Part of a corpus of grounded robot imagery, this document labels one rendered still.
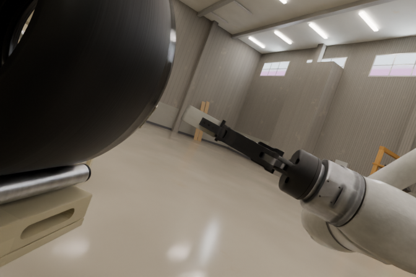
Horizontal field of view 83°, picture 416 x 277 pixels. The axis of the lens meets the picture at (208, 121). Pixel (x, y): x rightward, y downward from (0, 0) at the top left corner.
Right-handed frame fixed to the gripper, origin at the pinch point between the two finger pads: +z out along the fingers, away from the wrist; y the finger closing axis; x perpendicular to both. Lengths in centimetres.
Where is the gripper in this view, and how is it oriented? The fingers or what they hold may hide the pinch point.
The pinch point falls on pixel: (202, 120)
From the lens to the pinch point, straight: 41.4
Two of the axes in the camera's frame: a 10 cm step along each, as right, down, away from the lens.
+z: -8.6, -4.7, 1.8
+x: -4.7, 8.8, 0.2
